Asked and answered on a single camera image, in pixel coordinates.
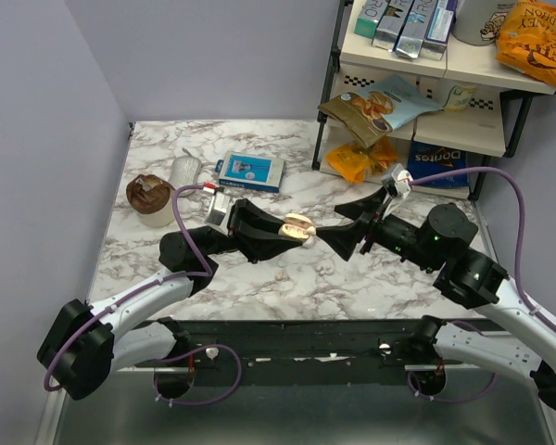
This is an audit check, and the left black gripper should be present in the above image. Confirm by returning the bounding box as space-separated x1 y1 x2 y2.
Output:
198 198 303 265

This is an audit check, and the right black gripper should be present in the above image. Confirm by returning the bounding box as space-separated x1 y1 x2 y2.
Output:
314 185 441 273

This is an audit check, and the beige earbud charging case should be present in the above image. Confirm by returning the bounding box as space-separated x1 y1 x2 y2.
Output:
279 213 316 242

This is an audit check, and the beige earbud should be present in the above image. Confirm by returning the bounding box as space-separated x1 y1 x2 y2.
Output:
275 271 288 282

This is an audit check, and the white earbud charging case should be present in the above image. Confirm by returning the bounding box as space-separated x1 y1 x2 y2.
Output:
302 236 315 248

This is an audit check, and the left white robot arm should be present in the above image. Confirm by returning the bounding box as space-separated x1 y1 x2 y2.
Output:
37 194 315 400

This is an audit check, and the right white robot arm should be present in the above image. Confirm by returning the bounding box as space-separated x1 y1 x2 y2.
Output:
316 189 556 411

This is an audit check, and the blue Harry's razor box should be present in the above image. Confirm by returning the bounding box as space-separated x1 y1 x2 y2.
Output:
215 151 286 193

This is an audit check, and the orange snack bag lower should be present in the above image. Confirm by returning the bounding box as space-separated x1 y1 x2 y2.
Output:
325 136 398 184

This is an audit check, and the blue Doritos bag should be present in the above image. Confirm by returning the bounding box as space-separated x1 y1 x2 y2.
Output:
407 141 469 189

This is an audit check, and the gold blue snack bag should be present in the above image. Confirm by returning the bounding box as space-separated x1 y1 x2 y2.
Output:
318 74 442 148

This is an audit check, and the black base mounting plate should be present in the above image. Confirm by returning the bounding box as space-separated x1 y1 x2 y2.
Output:
133 317 464 388

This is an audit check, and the teal toothpaste box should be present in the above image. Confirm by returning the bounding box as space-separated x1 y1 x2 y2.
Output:
354 0 389 39

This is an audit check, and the orange kettle chips bag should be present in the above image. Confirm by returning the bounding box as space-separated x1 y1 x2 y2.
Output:
496 1 556 88

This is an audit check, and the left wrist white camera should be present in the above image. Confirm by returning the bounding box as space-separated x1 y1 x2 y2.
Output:
203 183 232 235

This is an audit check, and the wrist white camera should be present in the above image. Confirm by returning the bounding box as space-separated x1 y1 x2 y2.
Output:
203 183 232 235
381 163 413 200

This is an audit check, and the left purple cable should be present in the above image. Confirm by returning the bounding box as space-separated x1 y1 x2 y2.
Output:
44 183 242 407

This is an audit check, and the purple cable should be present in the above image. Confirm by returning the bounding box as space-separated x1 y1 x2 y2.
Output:
405 166 556 404
44 183 242 407

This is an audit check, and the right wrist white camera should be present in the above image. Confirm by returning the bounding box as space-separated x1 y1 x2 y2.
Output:
381 163 413 200

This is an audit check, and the black frame shelf rack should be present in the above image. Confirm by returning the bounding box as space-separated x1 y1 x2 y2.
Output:
310 0 556 201

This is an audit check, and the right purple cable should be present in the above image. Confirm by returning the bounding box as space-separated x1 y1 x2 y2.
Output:
405 166 556 404

